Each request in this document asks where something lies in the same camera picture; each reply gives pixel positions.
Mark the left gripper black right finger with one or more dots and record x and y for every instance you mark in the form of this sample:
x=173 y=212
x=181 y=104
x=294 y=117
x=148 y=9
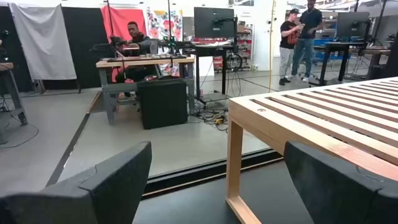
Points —
x=342 y=193

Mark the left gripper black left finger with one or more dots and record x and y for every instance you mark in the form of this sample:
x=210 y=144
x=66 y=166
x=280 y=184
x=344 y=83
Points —
x=93 y=193

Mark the background black robot arm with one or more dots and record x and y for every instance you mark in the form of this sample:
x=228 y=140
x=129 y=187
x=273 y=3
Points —
x=172 y=43
x=116 y=43

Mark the wooden slatted shelf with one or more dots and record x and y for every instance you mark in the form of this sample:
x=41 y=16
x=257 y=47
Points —
x=311 y=124

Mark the storage shelf rack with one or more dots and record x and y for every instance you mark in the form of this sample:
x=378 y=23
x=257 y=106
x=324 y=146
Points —
x=245 y=46

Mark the black box cabinet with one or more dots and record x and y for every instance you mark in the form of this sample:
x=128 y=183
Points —
x=163 y=102

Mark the black partition curtain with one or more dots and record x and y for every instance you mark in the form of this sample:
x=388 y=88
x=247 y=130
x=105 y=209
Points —
x=87 y=62

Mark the wooden workbench grey legs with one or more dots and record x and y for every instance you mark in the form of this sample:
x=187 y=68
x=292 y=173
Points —
x=146 y=62

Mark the black standing desk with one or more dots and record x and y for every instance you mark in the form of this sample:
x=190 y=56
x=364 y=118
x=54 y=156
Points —
x=342 y=46
x=211 y=49

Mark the person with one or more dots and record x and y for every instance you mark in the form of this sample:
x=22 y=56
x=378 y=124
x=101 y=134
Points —
x=308 y=31
x=138 y=39
x=287 y=43

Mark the white hanging cloth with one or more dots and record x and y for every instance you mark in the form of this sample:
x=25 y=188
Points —
x=43 y=40

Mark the black monitor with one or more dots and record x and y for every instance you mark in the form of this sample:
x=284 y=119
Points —
x=214 y=21
x=353 y=25

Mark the red hanging cloth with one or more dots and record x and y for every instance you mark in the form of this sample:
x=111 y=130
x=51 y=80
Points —
x=121 y=18

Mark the floral hanging cloth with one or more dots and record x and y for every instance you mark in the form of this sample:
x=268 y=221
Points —
x=158 y=25

